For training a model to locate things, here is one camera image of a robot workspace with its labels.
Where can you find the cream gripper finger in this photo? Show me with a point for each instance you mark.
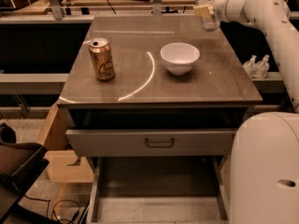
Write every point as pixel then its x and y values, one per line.
pixel 204 11

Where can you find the clear plastic water bottle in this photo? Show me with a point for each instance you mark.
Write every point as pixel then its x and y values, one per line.
pixel 211 24

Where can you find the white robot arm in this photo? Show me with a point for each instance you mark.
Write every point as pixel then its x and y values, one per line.
pixel 264 171

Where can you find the left small spray bottle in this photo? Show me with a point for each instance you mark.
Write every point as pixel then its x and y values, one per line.
pixel 249 66

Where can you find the small spray bottle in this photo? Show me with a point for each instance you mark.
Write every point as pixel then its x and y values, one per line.
pixel 261 67
pixel 249 66

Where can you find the right small spray bottle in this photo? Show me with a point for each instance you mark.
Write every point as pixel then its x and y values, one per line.
pixel 261 67

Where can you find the white ceramic bowl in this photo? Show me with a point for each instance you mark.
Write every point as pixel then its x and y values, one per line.
pixel 179 58

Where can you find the grey metal drawer cabinet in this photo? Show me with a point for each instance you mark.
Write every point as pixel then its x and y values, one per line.
pixel 144 95

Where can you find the gold soda can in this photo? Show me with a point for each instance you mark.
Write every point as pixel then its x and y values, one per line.
pixel 101 55

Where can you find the open grey drawer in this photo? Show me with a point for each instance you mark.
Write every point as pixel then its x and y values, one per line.
pixel 131 143

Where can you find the wooden box on floor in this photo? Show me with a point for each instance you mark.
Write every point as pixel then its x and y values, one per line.
pixel 65 166

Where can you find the dark office chair left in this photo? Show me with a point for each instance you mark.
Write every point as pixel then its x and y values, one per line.
pixel 20 165

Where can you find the black drawer handle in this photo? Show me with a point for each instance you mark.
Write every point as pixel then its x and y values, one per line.
pixel 159 144

